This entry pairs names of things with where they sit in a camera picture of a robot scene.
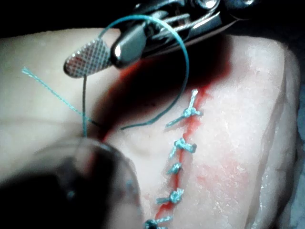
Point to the dark left arm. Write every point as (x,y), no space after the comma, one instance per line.
(47,190)

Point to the blue stitching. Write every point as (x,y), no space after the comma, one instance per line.
(182,144)

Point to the blue thread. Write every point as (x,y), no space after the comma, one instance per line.
(184,50)

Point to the tissue pad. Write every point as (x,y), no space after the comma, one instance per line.
(238,124)

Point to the right arm needle driver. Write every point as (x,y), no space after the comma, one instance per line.
(190,21)

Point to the right arm needle driver jaw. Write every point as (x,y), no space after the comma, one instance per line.
(88,59)
(128,45)

